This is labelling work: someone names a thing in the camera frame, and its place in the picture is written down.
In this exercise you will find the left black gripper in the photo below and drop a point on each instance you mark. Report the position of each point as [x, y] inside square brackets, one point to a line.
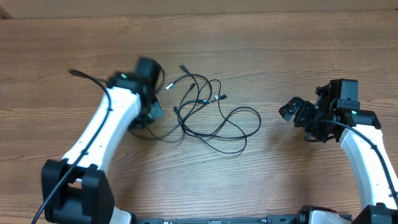
[154, 109]

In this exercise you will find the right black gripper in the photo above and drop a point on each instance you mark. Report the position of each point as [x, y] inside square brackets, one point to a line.
[304, 112]

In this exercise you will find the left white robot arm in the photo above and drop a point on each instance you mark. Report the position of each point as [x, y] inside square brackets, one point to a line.
[75, 189]

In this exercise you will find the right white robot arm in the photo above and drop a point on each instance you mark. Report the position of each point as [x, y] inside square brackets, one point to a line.
[337, 115]

